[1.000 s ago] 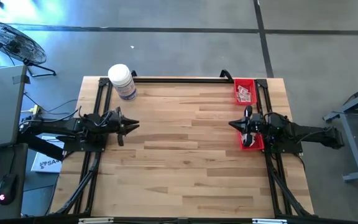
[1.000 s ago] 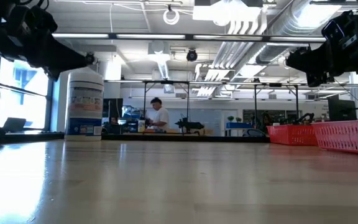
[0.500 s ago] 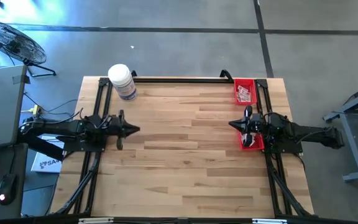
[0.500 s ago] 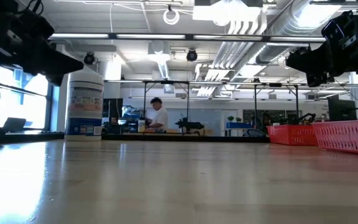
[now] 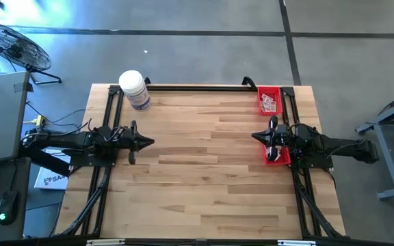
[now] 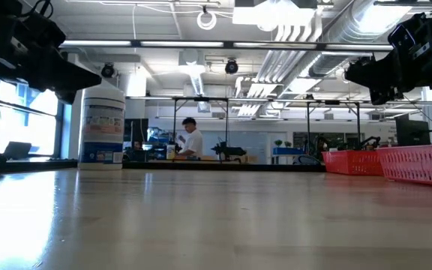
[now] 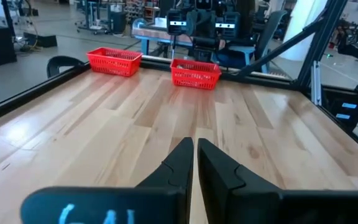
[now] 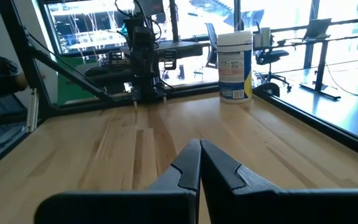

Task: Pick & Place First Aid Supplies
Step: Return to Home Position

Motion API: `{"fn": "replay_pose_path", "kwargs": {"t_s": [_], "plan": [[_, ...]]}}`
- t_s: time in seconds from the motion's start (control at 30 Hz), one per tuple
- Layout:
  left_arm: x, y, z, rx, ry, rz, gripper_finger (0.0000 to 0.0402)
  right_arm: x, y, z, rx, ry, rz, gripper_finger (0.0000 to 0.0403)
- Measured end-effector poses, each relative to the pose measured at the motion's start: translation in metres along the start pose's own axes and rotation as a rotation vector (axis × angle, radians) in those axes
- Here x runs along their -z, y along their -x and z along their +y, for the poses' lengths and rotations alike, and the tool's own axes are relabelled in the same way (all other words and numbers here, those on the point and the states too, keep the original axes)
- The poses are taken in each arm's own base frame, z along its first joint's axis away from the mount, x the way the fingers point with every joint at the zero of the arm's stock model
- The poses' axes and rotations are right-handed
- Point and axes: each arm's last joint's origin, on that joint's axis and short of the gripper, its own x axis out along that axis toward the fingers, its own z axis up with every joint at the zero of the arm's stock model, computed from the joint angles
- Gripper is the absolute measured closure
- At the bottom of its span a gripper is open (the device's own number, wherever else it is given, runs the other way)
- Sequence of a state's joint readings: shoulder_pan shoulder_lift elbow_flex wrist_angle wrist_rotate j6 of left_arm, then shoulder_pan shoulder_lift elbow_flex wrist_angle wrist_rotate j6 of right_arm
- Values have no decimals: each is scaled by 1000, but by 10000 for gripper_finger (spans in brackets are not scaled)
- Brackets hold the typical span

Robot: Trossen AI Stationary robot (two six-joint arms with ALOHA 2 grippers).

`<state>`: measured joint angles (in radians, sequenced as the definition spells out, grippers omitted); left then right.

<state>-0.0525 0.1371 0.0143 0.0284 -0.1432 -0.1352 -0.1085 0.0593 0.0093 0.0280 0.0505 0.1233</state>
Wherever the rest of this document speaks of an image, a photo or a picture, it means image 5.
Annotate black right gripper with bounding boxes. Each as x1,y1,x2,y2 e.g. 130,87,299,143
251,115,290,163

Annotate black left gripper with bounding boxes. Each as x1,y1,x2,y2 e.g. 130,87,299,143
127,120,155,165

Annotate red plastic basket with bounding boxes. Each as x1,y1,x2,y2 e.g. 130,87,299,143
257,86,285,117
262,143,292,166

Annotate white wipes canister blue label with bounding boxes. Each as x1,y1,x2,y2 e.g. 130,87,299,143
118,70,151,111

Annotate white printed cardboard box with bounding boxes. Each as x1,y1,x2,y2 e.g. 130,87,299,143
34,147,72,191

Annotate dark desk top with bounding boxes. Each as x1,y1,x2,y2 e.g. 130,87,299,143
0,157,32,243

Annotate black computer mouse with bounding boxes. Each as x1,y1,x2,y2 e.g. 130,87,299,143
0,190,19,226

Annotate black floor fan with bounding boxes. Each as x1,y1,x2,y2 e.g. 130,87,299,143
0,22,63,85

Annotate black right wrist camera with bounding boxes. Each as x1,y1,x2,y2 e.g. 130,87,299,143
276,124,291,147

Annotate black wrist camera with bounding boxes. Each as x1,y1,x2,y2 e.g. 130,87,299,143
276,124,291,147
114,126,131,144

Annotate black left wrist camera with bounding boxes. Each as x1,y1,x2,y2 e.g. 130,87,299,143
114,126,131,144

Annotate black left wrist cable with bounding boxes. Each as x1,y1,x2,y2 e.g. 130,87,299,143
86,118,126,143

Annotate black floor cable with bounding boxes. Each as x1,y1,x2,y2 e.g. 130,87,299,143
25,100,88,137

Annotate silver metal bracket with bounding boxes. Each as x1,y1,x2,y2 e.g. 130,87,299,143
86,238,127,246
277,239,317,246

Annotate blue-grey steel frame table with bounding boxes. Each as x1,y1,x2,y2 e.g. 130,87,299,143
356,87,394,202

